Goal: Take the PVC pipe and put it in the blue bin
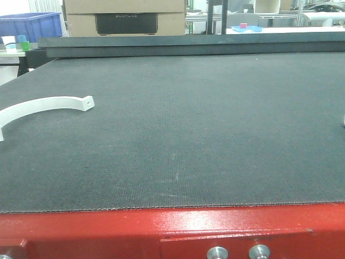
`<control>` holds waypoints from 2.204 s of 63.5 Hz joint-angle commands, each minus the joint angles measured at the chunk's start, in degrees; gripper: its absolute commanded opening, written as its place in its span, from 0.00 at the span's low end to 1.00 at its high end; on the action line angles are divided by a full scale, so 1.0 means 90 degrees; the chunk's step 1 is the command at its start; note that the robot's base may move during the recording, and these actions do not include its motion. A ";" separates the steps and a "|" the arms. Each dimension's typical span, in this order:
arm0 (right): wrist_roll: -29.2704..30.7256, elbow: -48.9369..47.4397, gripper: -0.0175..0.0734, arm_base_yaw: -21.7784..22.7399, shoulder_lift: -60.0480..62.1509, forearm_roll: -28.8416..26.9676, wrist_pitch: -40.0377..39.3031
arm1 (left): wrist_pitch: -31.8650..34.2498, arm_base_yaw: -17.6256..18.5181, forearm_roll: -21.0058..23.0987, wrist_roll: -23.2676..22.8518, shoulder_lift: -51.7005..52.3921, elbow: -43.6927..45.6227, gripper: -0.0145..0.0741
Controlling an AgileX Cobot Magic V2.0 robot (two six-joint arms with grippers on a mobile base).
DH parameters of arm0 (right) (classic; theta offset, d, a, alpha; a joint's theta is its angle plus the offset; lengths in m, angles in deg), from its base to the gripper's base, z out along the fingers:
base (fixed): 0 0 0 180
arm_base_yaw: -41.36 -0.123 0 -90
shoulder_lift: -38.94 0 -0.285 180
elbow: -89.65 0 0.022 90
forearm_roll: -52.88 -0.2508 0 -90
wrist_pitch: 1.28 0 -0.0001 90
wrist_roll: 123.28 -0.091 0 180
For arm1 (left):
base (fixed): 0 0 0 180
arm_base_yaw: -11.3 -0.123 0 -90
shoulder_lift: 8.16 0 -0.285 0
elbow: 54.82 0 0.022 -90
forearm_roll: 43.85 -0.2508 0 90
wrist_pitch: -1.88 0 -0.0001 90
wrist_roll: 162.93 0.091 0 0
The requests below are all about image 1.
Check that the white curved PVC pipe piece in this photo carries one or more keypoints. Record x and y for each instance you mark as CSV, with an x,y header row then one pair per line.
x,y
23,109

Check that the blue plastic bin background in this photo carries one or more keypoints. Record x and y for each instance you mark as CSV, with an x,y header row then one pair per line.
x,y
34,25

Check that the dark grey table mat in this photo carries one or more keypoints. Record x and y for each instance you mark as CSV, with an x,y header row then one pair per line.
x,y
188,131

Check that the small blue tray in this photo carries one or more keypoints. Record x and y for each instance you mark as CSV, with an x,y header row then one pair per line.
x,y
248,28

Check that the black device in box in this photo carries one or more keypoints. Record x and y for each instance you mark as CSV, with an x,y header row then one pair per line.
x,y
126,23

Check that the silver bolt left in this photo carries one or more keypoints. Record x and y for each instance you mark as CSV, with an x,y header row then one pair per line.
x,y
217,252

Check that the silver bolt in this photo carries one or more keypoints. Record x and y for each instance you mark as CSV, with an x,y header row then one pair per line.
x,y
259,252
217,252

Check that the large cardboard box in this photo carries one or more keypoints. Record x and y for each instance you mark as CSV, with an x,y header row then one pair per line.
x,y
81,16

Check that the silver bolt right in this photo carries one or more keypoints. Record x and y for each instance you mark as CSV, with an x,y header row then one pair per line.
x,y
259,252

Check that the green plastic cup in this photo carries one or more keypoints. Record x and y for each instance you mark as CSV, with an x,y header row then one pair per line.
x,y
25,46

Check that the blue plastic cup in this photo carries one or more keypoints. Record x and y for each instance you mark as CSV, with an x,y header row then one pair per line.
x,y
21,38

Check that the red metal cart frame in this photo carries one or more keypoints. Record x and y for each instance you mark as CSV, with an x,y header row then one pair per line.
x,y
292,231

